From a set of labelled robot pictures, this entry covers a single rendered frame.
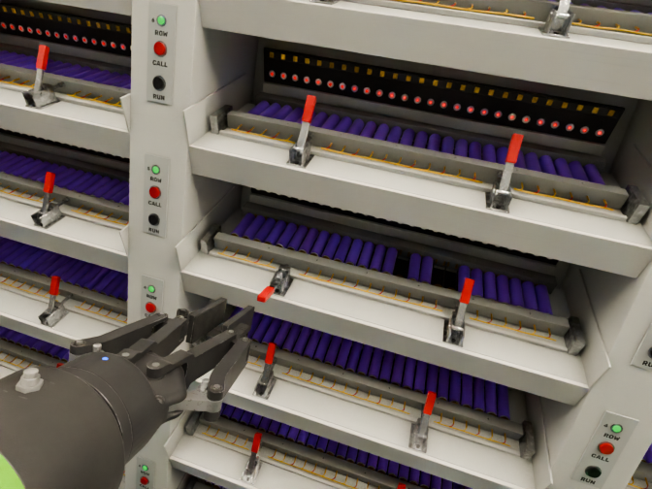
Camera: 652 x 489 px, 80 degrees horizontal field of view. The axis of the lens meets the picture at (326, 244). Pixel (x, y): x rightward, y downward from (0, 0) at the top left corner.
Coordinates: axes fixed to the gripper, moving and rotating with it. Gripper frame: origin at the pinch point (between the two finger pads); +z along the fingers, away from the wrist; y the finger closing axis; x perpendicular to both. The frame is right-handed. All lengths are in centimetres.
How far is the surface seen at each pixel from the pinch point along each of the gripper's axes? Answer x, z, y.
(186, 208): 8.6, 15.7, -15.5
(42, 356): -34, 29, -52
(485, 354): -1.4, 16.9, 31.6
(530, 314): 4.4, 22.2, 37.4
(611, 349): 4.3, 15.2, 45.2
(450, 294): 4.4, 22.2, 25.9
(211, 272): -0.8, 17.9, -10.8
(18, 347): -34, 29, -59
